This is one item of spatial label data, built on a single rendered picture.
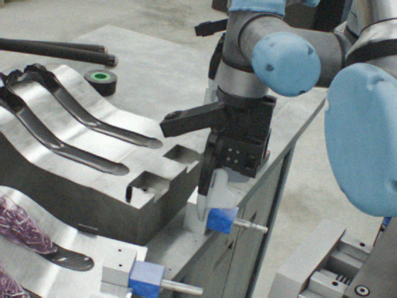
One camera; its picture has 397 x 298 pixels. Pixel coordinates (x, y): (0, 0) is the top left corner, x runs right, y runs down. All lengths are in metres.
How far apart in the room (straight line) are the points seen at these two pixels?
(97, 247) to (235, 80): 0.30
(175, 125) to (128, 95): 0.50
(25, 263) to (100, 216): 0.19
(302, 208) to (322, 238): 1.94
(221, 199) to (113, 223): 0.16
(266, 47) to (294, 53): 0.04
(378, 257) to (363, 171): 0.19
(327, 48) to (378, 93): 0.35
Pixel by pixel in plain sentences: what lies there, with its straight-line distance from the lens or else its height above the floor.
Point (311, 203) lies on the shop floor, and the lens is 2.70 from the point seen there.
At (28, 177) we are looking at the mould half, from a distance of 0.99.
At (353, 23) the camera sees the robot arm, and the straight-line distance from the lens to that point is 0.79.
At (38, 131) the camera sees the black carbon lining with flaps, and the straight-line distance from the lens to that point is 1.04.
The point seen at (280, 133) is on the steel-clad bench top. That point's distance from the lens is 1.37.
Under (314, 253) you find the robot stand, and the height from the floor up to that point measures 0.99.
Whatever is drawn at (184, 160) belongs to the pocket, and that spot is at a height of 0.86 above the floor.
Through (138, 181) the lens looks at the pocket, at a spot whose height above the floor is 0.88.
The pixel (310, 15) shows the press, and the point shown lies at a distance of 4.86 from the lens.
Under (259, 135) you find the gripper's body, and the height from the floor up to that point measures 0.99.
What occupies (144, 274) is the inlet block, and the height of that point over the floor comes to 0.87.
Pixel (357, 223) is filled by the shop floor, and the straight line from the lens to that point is 2.67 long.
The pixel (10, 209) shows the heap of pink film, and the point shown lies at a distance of 0.83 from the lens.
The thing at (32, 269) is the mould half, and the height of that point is 0.86.
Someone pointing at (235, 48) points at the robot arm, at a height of 1.12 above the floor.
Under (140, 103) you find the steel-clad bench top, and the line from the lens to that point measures 1.39.
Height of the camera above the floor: 1.39
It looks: 29 degrees down
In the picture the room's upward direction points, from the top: 10 degrees clockwise
